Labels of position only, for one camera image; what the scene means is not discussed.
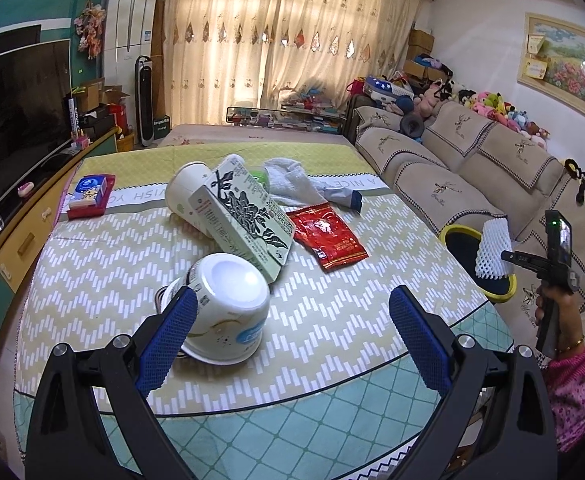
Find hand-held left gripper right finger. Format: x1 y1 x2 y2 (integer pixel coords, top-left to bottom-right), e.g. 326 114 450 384
389 286 558 480

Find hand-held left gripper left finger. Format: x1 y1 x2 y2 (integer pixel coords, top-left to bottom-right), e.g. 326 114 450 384
25 287 198 480

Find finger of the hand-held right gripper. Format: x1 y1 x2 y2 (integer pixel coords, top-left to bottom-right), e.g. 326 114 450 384
501 250 544 270

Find white foam net sleeve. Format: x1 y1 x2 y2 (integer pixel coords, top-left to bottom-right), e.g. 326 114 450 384
475 217 516 281

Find black yellow-rimmed trash bin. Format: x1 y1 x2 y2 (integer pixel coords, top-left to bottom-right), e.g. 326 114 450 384
439 225 518 303

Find white paper cup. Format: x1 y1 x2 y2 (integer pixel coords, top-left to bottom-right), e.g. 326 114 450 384
165 161 223 233
155 252 272 363

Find red foil packet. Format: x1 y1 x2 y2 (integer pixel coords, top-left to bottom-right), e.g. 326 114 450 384
286 201 370 273

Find green floral printed carton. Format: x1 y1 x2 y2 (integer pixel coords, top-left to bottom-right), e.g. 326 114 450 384
188 155 297 283

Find white blue plastic packet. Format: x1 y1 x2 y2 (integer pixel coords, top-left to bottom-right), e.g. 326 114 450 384
313 180 363 212

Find person's right hand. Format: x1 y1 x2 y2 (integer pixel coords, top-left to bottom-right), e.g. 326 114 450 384
534 287 584 356

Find beige sofa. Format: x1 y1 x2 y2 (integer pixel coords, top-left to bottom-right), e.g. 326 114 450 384
347 95 585 311

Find row of plush toys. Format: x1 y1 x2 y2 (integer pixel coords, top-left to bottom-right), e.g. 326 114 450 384
423 77 553 148

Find red tray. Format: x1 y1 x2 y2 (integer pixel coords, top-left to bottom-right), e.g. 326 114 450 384
66 174 116 220

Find grey round cushion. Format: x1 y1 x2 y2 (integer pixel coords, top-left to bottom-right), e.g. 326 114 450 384
403 112 426 138

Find blue tissue pack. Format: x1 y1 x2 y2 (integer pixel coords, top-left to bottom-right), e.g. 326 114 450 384
75 176 108 196

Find teal yellow television cabinet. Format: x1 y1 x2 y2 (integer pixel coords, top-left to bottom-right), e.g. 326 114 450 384
0 125 123 391

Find white towel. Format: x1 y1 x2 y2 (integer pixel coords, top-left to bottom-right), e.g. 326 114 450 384
264 157 323 207

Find green box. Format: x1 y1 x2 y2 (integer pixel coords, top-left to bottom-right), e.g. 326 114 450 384
151 115 174 145

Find star print pillow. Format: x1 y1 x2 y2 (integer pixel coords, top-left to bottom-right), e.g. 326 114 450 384
364 75 413 101

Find red canister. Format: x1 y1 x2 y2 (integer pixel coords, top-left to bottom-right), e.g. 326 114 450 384
110 102 129 136

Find stacked brown cardboard boxes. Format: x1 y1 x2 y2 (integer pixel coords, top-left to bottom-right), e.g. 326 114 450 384
403 29 436 81

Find black box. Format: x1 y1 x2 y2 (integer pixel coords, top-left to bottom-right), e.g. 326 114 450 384
80 105 116 128

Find black white tower fan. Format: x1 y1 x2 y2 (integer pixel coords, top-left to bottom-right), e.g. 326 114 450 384
135 55 154 147

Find tall printed box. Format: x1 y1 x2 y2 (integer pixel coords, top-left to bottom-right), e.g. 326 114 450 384
65 95 80 143

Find open cardboard box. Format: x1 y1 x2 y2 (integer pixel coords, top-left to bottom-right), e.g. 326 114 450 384
75 78 106 111
100 86 130 106

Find pile of books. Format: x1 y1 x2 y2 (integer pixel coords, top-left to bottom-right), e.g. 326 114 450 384
272 91 346 133

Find black television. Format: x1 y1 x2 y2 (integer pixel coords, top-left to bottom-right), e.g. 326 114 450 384
0 38 72 221

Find white standing air conditioner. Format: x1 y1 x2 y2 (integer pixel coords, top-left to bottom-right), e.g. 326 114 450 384
103 0 159 131

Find cream embroidered curtain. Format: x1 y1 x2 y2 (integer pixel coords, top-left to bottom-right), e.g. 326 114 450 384
160 0 426 128

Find framed flower wall picture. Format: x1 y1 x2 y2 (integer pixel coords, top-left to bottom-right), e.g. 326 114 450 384
517 11 585 121

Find pink flower wall decoration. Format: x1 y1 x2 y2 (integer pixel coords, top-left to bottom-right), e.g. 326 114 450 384
74 4 108 59

